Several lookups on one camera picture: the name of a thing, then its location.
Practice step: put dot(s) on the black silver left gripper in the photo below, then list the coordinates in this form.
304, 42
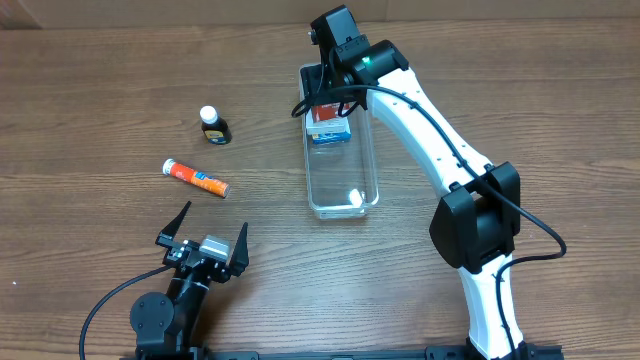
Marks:
167, 239

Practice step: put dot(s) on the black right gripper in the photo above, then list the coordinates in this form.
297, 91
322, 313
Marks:
316, 91

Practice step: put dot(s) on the red white small box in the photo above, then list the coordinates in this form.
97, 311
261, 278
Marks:
325, 112

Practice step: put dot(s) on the white plaster box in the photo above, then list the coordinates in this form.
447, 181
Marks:
336, 125

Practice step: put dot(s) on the orange tablet tube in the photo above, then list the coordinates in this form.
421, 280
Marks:
199, 179

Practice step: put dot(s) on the clear plastic container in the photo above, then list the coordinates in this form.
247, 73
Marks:
342, 177

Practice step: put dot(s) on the dark bottle white cap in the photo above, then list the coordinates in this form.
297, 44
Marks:
214, 127

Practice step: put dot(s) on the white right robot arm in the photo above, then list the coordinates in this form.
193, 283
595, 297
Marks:
478, 211

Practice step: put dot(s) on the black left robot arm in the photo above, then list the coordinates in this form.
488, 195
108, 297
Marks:
164, 323

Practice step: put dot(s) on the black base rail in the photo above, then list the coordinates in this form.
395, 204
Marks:
451, 352

